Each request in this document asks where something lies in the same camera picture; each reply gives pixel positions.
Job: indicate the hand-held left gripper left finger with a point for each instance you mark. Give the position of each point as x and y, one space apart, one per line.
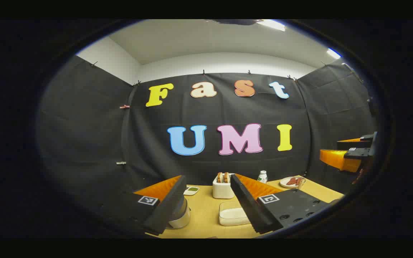
167 208

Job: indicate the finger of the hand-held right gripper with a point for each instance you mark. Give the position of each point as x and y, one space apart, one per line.
353 144
339 159

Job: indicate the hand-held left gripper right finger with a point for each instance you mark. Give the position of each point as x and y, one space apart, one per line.
249 206

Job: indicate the silver black rice cooker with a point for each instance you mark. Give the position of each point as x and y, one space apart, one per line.
183 218

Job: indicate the white rice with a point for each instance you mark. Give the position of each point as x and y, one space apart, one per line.
233 216

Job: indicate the wooden spoon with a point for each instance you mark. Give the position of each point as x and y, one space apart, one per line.
301 184

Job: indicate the clear plastic rice box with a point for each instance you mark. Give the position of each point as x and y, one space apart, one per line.
233 206

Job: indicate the white divided seasoning dish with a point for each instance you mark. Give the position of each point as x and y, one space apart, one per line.
191 190

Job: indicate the white toaster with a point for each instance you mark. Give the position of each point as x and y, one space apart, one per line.
222 191

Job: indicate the white milk bottle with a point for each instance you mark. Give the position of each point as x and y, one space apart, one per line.
262 177

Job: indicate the toasted bread slice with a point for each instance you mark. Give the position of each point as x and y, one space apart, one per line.
219 177
226 177

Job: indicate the white round plate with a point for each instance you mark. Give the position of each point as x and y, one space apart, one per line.
284 183

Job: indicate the red meat slice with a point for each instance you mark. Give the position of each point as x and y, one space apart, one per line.
298 180
291 181

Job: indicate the ceiling light panel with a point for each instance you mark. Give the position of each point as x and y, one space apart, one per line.
333 53
273 24

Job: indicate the black backdrop cloth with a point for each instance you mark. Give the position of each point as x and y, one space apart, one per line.
84 136

